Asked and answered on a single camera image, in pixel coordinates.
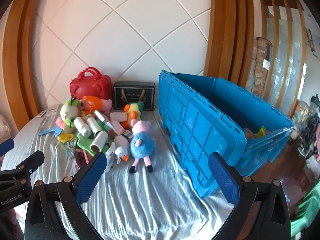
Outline pink teal wipes pack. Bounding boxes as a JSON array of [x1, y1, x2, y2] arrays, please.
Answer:
[[104, 120, 125, 137]]

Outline white goose plush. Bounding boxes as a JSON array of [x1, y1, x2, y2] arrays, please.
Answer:
[[114, 135, 130, 164]]

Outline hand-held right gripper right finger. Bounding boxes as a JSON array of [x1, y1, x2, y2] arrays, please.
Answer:
[[208, 152, 292, 240]]

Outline blue plastic crate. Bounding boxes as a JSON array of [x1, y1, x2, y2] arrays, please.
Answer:
[[158, 69, 295, 198]]

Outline orange pink pig plush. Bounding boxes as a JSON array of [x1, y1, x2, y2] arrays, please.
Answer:
[[80, 95, 113, 114]]

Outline padded wooden-framed headboard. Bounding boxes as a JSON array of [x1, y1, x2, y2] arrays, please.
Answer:
[[0, 0, 255, 130]]

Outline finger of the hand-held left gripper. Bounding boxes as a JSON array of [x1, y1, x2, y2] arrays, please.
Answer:
[[0, 150, 45, 192], [0, 138, 15, 157]]

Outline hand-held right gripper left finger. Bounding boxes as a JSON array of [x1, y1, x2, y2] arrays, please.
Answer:
[[24, 152, 108, 240]]

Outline white plastic bottle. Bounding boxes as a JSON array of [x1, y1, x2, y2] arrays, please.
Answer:
[[74, 117, 92, 138], [86, 117, 103, 134], [104, 142, 116, 173]]

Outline wooden frosted glass door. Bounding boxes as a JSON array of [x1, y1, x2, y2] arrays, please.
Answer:
[[259, 0, 308, 113]]

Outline pink tissue pack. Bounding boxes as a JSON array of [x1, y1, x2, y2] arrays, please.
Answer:
[[110, 112, 128, 123]]

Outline yellow duck plush green hat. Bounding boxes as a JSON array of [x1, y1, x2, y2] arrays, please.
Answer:
[[124, 102, 145, 128]]

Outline rolled patterned carpet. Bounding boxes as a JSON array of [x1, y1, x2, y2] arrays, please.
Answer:
[[246, 37, 273, 98]]

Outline white lint roller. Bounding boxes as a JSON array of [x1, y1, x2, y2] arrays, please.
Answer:
[[90, 131, 108, 154]]

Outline blue plastic spoon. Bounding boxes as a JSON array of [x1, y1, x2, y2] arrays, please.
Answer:
[[39, 127, 63, 137]]

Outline pile of household items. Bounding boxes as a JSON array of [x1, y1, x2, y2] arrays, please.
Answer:
[[292, 96, 320, 160]]

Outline green plastic object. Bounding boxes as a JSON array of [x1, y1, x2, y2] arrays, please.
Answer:
[[290, 182, 320, 235]]

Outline green white bird plush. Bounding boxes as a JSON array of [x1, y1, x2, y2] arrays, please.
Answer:
[[59, 96, 83, 133]]

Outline green yellow toy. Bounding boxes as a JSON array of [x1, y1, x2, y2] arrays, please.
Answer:
[[246, 126, 269, 139]]

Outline red bear-face toy case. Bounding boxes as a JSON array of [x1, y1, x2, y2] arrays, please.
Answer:
[[69, 67, 112, 105]]

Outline white remote control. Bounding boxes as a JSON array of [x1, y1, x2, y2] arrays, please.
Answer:
[[37, 105, 60, 118]]

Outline white cardboard box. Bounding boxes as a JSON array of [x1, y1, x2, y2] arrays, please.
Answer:
[[94, 110, 108, 124]]

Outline green plush toy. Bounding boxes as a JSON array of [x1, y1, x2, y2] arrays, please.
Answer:
[[76, 120, 113, 155]]

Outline blue pink pig plush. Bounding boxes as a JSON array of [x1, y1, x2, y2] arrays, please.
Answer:
[[129, 120, 157, 174]]

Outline black gift box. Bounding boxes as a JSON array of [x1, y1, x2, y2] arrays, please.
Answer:
[[113, 81, 156, 112]]

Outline yellow plastic toy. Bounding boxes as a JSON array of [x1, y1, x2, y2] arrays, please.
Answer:
[[57, 133, 74, 143]]

